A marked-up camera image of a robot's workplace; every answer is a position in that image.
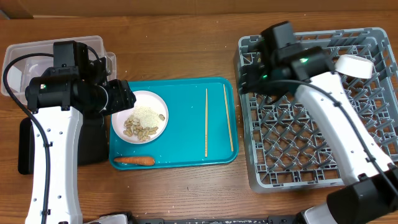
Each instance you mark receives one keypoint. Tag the grey dishwasher rack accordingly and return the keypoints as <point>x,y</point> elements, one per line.
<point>284,148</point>

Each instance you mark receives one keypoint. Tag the teal serving tray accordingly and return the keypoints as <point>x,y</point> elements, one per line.
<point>182,143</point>

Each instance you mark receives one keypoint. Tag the orange carrot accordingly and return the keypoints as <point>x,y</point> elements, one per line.
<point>142,161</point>

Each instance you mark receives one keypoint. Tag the white round plate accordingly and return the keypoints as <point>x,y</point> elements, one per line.
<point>143,98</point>

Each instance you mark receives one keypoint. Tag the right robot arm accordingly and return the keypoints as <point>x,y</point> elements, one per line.
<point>319,109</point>

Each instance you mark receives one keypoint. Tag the pile of peanuts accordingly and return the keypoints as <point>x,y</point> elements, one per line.
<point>133,129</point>

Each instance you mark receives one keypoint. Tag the pile of rice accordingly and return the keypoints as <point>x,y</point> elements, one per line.
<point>147,117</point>

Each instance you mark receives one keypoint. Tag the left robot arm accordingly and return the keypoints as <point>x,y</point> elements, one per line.
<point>59,99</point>

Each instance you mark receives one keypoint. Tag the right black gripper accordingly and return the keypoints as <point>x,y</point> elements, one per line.
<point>253,78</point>

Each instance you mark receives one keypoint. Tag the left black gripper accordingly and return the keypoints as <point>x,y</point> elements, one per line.
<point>123,98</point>

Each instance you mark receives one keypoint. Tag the clear plastic bin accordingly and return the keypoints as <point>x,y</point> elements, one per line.
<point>24,70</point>

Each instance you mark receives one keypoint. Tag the white bowl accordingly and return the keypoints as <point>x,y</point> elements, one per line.
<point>354,66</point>

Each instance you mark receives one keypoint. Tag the black tray bin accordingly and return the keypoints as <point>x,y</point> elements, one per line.
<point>92,146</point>

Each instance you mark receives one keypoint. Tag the wooden chopstick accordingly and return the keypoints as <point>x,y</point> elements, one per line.
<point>228,119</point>
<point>206,123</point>

